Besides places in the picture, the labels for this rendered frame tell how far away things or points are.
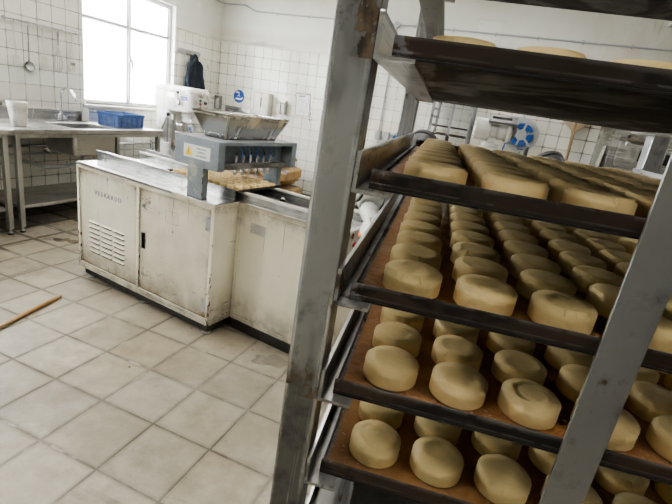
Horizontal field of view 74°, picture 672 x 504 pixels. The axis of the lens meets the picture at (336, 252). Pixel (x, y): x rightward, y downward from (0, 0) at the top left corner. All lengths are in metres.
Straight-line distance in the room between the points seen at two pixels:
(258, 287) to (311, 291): 2.36
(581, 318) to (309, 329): 0.21
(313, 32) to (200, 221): 4.69
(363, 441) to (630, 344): 0.25
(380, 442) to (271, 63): 6.86
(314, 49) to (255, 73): 1.01
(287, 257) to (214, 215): 0.46
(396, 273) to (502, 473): 0.22
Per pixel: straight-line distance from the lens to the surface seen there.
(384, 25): 0.33
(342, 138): 0.32
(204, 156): 2.57
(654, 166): 1.00
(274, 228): 2.54
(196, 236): 2.71
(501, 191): 0.36
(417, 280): 0.37
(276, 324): 2.71
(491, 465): 0.50
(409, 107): 0.93
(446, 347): 0.47
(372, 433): 0.48
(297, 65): 6.97
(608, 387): 0.40
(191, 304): 2.88
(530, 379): 0.47
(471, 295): 0.38
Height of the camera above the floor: 1.45
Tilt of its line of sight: 18 degrees down
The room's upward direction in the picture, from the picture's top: 9 degrees clockwise
